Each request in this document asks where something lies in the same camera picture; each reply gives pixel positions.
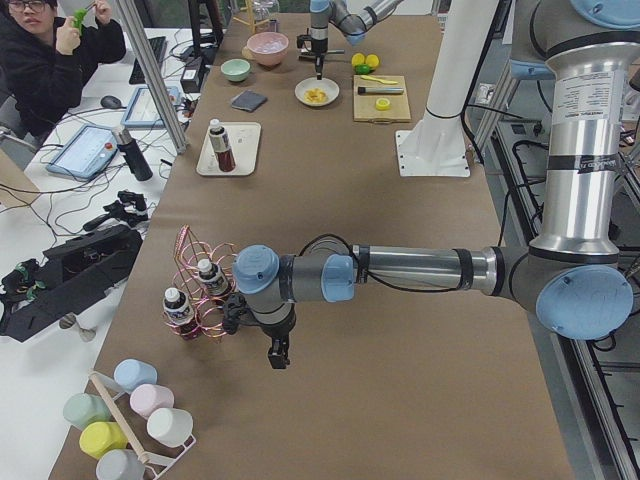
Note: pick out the yellow plastic knife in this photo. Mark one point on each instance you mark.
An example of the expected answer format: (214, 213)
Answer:
(380, 80)

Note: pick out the white cup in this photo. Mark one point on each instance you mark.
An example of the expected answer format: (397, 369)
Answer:
(170, 426)

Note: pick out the pink bowl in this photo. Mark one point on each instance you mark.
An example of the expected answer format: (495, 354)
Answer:
(266, 48)

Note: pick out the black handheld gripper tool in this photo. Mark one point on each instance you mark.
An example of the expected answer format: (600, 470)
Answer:
(130, 207)

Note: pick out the computer mouse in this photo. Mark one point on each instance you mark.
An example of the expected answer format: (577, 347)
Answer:
(111, 102)

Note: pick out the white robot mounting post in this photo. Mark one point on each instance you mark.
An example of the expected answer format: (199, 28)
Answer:
(436, 144)

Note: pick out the pink cup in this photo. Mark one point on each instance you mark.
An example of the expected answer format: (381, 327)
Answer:
(147, 398)

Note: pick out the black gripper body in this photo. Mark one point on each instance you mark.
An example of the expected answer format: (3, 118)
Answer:
(276, 336)

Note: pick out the dark tea bottle in rack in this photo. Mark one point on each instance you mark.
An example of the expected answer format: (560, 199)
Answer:
(214, 282)

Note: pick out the blue teach pendant tablet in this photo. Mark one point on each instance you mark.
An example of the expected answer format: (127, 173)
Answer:
(86, 154)

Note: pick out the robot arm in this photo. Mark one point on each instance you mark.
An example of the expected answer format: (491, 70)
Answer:
(568, 275)
(350, 15)

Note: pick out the yellow lemon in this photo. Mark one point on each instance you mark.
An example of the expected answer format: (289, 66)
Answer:
(358, 59)
(372, 61)

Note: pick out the grey folded cloth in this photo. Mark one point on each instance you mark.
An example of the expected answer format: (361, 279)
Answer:
(248, 101)

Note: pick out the wooden cutting board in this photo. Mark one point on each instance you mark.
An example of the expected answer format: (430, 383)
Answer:
(364, 105)

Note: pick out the half lemon slice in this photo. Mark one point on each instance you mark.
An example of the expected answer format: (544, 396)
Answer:
(383, 104)

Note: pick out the yellow cup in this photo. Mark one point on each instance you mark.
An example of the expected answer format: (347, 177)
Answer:
(100, 437)

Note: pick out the aluminium frame post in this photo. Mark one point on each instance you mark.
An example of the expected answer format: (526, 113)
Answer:
(133, 25)

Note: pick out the steel muddler black tip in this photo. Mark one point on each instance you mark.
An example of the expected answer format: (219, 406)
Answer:
(368, 90)

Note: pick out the pale green cup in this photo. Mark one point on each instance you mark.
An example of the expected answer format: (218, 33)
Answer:
(82, 409)

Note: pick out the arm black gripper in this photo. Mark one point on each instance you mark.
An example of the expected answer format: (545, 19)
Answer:
(318, 48)

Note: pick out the tea bottle on tray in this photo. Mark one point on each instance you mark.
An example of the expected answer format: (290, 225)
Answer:
(221, 146)

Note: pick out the black thermos bottle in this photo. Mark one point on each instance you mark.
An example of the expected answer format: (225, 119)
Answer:
(132, 153)

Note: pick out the white wire cup rack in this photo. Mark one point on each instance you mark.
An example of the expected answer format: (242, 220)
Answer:
(163, 458)

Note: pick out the green lime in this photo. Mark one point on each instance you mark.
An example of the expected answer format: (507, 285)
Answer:
(362, 69)

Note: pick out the black power adapter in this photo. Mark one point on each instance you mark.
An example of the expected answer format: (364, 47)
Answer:
(194, 75)

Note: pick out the white plate with donut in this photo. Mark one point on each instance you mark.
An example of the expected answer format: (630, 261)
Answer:
(328, 85)

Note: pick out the mint green bowl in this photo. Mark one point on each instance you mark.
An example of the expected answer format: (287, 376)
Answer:
(235, 70)

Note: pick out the light blue cup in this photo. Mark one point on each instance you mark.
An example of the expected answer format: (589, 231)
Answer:
(131, 373)

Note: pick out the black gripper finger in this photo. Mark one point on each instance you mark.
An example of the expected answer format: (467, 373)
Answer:
(273, 357)
(283, 357)

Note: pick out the wooden rack handle rod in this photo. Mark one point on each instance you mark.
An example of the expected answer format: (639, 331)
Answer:
(96, 379)

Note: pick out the copper wire bottle rack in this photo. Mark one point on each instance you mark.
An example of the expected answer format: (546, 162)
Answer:
(188, 250)

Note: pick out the grey cup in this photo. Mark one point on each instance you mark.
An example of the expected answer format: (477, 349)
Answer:
(120, 464)

